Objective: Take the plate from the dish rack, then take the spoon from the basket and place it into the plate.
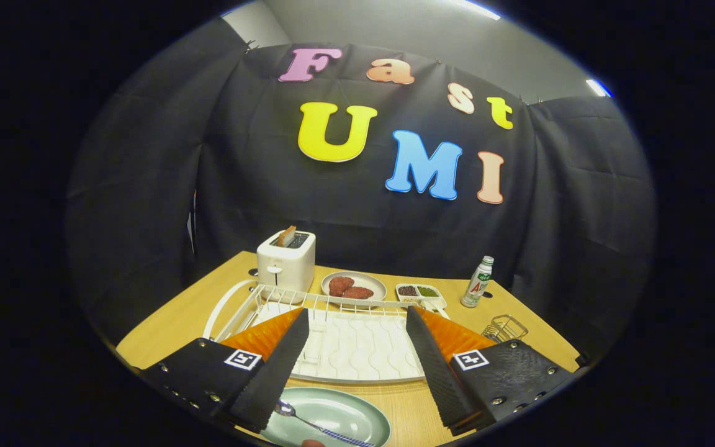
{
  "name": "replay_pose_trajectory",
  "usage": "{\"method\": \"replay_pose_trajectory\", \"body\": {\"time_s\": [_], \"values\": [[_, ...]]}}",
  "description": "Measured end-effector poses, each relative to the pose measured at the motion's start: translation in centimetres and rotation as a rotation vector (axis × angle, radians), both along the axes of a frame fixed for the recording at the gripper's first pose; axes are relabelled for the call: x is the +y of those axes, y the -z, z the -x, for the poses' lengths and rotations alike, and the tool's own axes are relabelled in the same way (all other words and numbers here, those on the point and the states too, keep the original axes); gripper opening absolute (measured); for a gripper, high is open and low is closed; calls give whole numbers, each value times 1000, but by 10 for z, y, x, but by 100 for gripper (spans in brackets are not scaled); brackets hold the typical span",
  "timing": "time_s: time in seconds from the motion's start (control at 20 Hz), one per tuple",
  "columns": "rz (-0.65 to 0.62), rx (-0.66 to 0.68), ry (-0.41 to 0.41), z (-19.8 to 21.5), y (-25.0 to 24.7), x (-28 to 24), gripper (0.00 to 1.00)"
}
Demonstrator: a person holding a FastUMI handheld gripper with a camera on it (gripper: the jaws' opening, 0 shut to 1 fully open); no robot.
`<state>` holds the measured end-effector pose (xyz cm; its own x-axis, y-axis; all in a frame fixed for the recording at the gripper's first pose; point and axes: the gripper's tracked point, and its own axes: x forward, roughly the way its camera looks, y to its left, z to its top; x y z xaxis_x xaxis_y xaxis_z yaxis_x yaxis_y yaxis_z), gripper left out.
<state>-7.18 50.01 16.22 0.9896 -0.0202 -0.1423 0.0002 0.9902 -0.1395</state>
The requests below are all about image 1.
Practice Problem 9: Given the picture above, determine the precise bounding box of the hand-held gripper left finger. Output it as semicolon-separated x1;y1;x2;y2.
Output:
140;307;310;434

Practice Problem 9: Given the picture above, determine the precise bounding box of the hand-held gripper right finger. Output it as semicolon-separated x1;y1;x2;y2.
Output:
406;305;578;436

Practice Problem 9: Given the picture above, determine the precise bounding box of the blue striped handle spoon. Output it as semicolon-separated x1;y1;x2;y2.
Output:
275;399;375;447

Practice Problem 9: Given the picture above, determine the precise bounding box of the metal wire basket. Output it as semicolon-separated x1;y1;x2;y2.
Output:
482;314;529;343

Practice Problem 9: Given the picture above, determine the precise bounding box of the pale green plate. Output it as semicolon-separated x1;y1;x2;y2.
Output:
261;387;392;447

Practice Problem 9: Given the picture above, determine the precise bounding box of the white wire dish rack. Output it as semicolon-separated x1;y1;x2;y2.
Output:
202;279;451;384

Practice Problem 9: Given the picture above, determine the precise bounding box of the white divided bean dish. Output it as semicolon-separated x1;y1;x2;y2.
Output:
395;283;448;311

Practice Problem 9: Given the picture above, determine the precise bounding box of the beige round plate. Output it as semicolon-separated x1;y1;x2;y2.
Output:
321;271;388;305

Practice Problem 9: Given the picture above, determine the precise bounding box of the white green drink bottle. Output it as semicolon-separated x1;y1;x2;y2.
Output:
461;256;495;309

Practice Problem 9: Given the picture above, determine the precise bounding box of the white toaster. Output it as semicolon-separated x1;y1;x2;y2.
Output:
256;230;317;296

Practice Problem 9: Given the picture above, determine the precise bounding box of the black backdrop cloth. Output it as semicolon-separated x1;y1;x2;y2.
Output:
65;19;656;367

